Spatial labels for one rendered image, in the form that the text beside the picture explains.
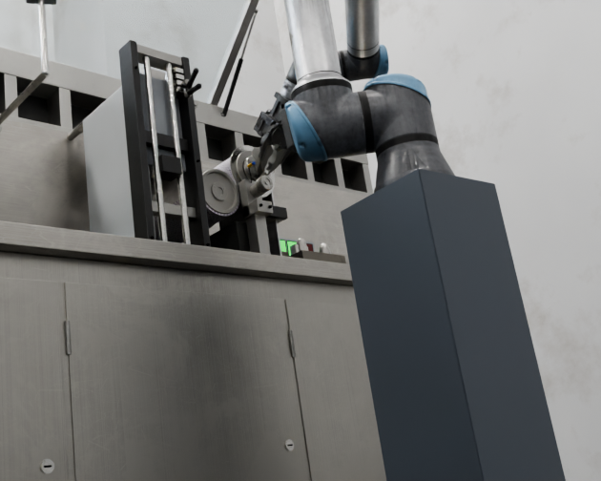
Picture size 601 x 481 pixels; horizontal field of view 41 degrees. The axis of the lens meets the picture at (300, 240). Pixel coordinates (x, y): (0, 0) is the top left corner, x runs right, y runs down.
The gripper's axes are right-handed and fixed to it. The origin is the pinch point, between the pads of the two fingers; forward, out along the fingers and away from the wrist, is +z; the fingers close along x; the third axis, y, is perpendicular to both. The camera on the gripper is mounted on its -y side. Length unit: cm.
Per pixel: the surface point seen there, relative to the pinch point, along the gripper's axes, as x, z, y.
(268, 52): -212, 19, 298
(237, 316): 33, 12, -49
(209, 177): 14.5, 4.6, 1.5
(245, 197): 6.2, 5.7, -4.5
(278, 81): -216, 33, 281
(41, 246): 74, 5, -44
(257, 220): 5.0, 8.8, -10.9
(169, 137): 34.1, -5.3, -5.2
